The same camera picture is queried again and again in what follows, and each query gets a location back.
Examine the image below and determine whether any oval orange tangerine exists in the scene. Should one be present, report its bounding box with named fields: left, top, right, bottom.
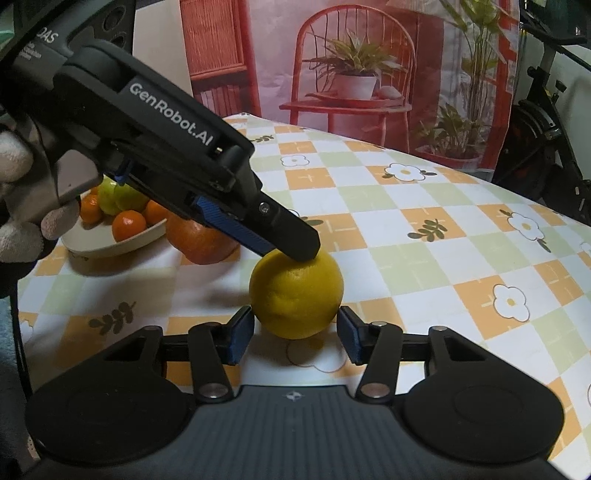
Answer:
left=142, top=200, right=169, bottom=226

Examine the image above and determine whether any beige round plate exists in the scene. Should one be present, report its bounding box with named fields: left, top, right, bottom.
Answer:
left=62, top=187, right=166, bottom=258

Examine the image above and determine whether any checkered floral tablecloth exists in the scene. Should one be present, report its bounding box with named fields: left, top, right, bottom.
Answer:
left=19, top=114, right=590, bottom=479

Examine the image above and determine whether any gloved left hand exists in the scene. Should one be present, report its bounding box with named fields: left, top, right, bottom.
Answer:
left=1, top=114, right=103, bottom=264

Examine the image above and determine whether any green round fruit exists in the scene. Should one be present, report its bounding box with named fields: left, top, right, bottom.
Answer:
left=113, top=185, right=149, bottom=212

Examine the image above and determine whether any printed red backdrop cloth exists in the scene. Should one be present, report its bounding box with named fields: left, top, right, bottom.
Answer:
left=179, top=0, right=519, bottom=177

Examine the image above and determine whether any small tangerine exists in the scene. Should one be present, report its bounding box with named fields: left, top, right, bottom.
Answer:
left=79, top=193, right=103, bottom=225
left=111, top=210, right=147, bottom=242

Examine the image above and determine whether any pale green tomato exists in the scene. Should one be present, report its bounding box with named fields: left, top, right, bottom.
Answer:
left=97, top=177, right=120, bottom=216

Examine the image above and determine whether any black exercise bike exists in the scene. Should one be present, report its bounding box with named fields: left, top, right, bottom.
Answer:
left=492, top=1, right=590, bottom=225

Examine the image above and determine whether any brown-red round fruit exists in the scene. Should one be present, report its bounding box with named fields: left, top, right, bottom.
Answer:
left=166, top=213, right=239, bottom=265

